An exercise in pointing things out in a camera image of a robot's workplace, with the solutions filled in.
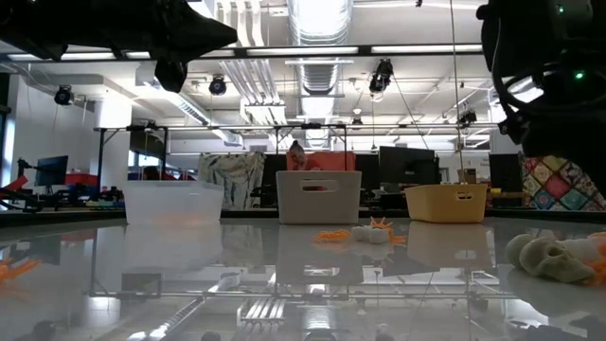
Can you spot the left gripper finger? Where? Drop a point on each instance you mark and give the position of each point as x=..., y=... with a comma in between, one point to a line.
x=170, y=76
x=203, y=33

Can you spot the pale green plastic skull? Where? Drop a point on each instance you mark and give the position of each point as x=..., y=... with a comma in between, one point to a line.
x=554, y=263
x=516, y=248

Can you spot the orange plastic spider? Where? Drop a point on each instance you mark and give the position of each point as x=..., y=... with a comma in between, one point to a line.
x=331, y=235
x=600, y=270
x=380, y=221
x=14, y=270

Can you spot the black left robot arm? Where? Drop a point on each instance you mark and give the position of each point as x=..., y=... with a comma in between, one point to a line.
x=61, y=23

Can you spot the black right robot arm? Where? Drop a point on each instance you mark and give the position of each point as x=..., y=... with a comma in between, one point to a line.
x=525, y=42

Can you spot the black ceiling spotlight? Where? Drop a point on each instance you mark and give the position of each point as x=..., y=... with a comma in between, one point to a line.
x=467, y=117
x=381, y=76
x=63, y=96
x=218, y=86

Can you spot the colourful patchwork quilt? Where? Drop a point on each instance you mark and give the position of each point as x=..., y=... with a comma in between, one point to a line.
x=554, y=189

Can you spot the brown cardboard box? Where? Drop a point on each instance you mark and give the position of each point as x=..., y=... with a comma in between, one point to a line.
x=466, y=176

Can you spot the pale patterned hanging cloth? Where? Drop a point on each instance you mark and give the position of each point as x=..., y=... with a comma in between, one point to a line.
x=232, y=175

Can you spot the clear plastic bin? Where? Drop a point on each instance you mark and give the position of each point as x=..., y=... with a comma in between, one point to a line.
x=172, y=201

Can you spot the thin grey hanging pole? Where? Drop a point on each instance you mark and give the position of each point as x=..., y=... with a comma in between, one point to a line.
x=455, y=95

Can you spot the red and blue boxes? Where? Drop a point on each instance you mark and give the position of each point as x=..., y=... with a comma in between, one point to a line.
x=80, y=180

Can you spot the yellow plastic bin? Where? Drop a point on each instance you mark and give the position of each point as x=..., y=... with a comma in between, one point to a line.
x=445, y=208

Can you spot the small black computer monitor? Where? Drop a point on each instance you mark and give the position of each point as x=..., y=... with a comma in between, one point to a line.
x=52, y=170

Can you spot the person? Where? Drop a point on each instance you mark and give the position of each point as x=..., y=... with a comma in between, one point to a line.
x=299, y=158

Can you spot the large black computer monitor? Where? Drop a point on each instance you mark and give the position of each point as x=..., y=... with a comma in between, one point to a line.
x=407, y=166

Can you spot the orange red panel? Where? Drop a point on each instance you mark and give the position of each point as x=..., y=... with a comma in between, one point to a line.
x=338, y=161

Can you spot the red and black machine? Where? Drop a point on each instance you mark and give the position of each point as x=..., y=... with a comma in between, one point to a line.
x=19, y=184

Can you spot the grey plastic bin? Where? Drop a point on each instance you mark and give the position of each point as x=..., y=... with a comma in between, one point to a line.
x=319, y=208

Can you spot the black metal stand frame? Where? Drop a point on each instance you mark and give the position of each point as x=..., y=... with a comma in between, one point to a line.
x=147, y=142

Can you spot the distant black rig frame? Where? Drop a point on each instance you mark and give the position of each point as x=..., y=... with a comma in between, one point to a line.
x=310, y=126

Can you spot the black aluminium table frame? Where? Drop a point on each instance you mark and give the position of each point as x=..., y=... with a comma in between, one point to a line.
x=71, y=217

